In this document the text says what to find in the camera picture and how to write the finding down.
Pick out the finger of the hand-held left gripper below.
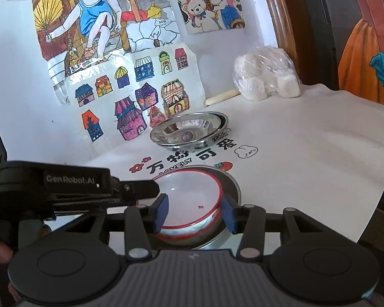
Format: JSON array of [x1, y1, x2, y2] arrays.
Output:
[[120, 179, 161, 201]]

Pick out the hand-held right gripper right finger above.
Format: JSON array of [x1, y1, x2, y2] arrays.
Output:
[[222, 195, 322, 259]]

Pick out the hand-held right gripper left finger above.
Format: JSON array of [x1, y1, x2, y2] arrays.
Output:
[[62, 193, 170, 260]]

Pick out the plain steel plate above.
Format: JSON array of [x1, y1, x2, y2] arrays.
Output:
[[157, 112, 231, 150], [179, 166, 243, 250]]

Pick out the white bowl with red rim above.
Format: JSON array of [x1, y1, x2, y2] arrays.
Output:
[[150, 170, 226, 242]]

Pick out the steel plate with blue sticker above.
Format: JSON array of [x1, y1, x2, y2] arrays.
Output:
[[149, 114, 223, 146]]

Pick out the person's left hand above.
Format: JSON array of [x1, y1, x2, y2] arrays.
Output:
[[0, 227, 15, 263]]

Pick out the white printed tablecloth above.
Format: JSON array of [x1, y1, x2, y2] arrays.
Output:
[[93, 83, 384, 250]]

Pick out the colourful houses drawing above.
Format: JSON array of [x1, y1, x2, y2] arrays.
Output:
[[64, 43, 207, 143]]

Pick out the plastic bag of white lumps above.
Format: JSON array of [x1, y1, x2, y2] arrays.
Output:
[[233, 46, 301, 101]]

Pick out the child with fan drawing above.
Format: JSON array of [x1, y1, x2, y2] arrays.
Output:
[[32, 0, 183, 71]]

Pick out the girl with teddy drawing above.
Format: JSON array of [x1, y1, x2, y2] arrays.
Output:
[[171, 0, 245, 34]]

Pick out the dark framed orange dress painting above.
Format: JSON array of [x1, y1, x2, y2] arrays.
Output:
[[302, 0, 384, 109]]

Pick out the wooden frame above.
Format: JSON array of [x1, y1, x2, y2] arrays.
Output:
[[258, 0, 303, 71]]

